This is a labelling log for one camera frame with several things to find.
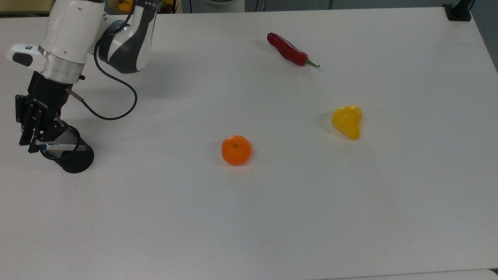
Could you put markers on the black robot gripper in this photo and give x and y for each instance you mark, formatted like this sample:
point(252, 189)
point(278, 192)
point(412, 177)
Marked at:
point(47, 95)

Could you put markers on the white marker pen blue cap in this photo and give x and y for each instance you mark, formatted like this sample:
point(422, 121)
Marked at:
point(58, 147)

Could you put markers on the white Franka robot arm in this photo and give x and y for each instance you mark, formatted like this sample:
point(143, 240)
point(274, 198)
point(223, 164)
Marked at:
point(70, 35)

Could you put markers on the black mesh pen holder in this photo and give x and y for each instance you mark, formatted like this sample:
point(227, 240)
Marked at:
point(78, 160)

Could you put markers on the light wooden board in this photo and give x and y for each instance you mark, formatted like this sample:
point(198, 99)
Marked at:
point(23, 6)

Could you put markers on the bowl of toy fruit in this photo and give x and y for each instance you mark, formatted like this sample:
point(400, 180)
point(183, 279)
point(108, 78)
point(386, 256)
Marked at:
point(124, 6)

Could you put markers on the orange mandarin fruit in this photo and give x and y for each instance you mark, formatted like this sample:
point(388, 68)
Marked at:
point(236, 150)

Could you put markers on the red chili pepper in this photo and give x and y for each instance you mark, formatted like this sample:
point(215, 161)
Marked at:
point(288, 50)

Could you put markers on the black stand base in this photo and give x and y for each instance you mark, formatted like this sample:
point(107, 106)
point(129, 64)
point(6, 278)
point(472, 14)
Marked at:
point(459, 13)

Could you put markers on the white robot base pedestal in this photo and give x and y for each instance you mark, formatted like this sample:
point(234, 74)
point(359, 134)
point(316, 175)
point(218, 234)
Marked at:
point(223, 3)

